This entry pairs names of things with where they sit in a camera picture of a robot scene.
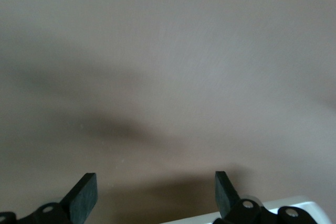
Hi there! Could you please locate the white drawer cabinet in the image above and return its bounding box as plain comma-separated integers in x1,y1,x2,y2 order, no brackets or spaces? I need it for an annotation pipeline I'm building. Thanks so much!
162,195,332,224

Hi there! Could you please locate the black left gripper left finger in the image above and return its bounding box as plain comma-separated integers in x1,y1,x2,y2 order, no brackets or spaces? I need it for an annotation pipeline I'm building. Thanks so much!
0,172,99,224

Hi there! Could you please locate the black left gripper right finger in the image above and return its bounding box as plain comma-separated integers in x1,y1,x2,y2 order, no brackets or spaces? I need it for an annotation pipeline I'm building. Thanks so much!
214,170,313,224

